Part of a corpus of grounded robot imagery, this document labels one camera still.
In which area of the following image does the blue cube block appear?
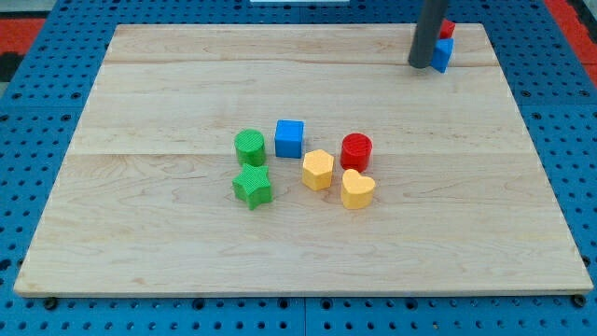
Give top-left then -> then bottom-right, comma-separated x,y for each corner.
274,119 -> 304,159

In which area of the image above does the green star block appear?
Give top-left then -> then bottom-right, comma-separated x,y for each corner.
232,163 -> 273,210

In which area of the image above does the yellow hexagon block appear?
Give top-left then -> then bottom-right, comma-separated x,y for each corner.
302,149 -> 334,191

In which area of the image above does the green cylinder block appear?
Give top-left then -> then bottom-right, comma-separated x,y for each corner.
234,129 -> 266,166

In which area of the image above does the red cylinder block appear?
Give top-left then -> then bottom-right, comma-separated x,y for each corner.
340,133 -> 372,173

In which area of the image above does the yellow heart block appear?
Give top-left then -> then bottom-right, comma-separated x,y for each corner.
340,169 -> 376,210

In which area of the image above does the light wooden board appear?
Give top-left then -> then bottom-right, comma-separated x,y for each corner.
14,23 -> 593,298

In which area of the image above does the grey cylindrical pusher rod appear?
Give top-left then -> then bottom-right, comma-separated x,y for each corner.
408,0 -> 449,69

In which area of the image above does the blue block near rod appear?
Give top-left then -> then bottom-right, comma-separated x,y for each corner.
430,38 -> 454,73

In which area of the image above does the red block behind rod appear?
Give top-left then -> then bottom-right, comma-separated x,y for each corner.
439,19 -> 456,39

